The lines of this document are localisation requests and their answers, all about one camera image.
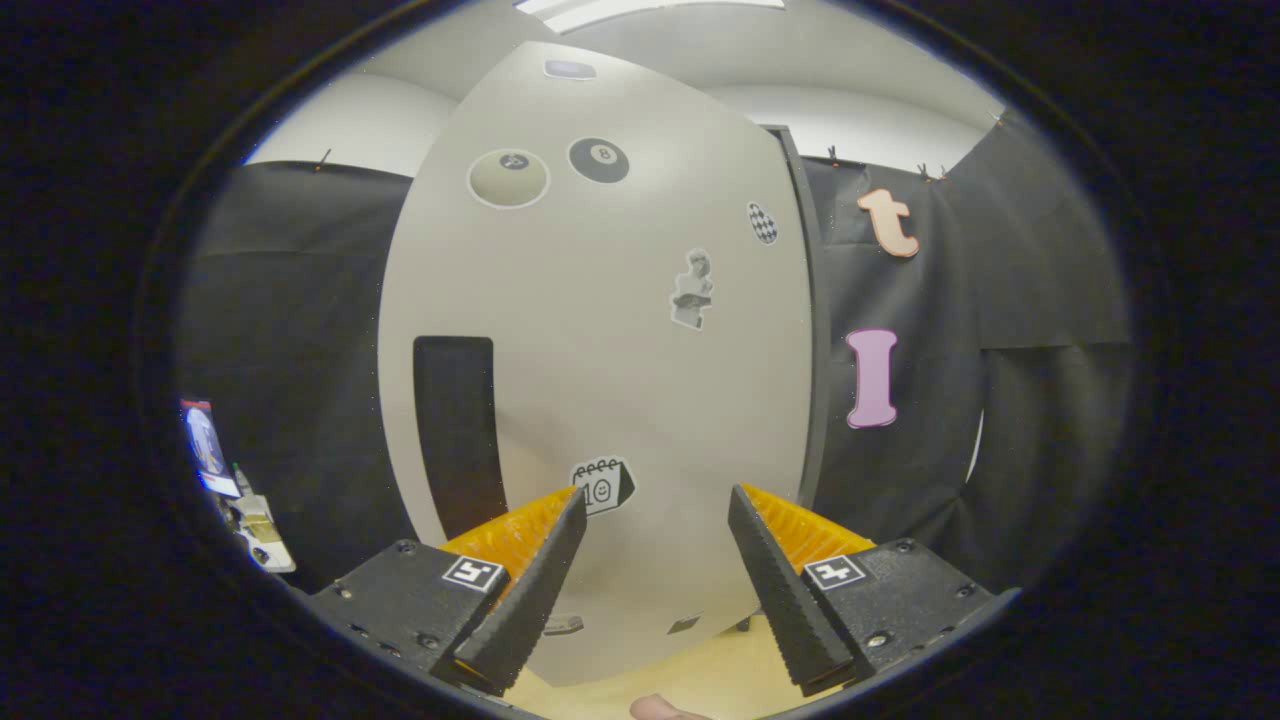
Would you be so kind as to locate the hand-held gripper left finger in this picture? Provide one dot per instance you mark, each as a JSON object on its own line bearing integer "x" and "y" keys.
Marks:
{"x": 535, "y": 600}

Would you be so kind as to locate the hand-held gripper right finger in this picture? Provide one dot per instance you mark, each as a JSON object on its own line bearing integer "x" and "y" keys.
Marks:
{"x": 785, "y": 590}

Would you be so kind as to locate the black backdrop cloth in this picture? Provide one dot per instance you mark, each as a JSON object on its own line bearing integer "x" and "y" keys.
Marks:
{"x": 1020, "y": 430}

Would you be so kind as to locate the white yellow box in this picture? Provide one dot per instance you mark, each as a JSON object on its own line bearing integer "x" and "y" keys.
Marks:
{"x": 262, "y": 530}

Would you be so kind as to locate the large ceiling light panel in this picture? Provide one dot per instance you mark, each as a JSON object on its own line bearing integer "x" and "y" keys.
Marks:
{"x": 640, "y": 10}

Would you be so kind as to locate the light grey shoe cabinet door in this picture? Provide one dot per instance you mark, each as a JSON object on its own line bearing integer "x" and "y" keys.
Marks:
{"x": 600, "y": 380}

